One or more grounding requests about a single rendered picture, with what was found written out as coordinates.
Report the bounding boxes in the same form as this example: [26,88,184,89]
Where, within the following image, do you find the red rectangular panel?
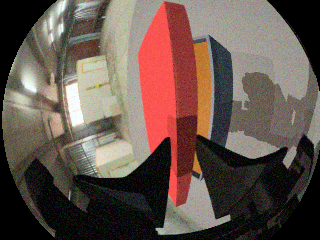
[137,1,199,207]

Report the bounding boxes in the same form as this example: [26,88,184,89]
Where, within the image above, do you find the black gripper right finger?
[195,135,288,219]

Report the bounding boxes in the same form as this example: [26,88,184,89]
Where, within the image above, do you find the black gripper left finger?
[72,137,171,228]

